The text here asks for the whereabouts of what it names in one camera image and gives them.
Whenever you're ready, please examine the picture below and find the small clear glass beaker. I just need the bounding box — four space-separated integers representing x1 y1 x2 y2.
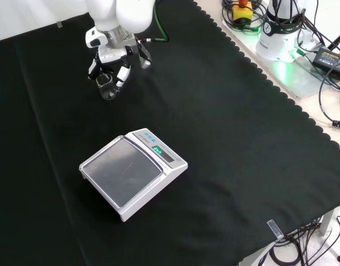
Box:
95 73 117 101

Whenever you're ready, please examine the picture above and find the white electronic balance steel pan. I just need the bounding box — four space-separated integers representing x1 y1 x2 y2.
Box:
79 127 189 223

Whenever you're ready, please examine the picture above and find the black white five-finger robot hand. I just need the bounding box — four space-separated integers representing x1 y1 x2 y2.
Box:
87 41 152 94

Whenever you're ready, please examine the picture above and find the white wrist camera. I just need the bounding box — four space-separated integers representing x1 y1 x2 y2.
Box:
85 27 109 49

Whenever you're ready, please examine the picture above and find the pale metal base plate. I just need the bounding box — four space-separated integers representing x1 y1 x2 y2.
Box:
221 0 340 100

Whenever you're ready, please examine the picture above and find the white table leg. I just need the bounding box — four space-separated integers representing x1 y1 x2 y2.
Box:
320 205 340 237

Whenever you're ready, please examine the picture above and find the green cable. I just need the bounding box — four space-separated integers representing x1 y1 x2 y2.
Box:
136 0 171 44

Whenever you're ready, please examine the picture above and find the black adapter cable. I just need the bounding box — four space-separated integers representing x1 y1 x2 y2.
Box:
317 65 340 129

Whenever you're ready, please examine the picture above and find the black coiled cable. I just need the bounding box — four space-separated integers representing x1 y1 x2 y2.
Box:
221 0 269 35

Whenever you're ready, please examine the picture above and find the black power adapter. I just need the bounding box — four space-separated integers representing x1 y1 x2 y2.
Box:
312 47 340 75

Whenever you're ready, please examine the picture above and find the yellow stop button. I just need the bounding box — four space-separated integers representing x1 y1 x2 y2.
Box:
231 0 254 25

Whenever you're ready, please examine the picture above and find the black bench cloth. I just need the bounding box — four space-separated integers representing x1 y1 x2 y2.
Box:
0 0 340 266

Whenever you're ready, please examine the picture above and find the clear tape strip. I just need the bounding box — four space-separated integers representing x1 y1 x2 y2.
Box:
266 219 284 239

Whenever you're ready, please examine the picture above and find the black cable bundle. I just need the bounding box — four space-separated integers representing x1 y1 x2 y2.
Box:
269 217 336 266

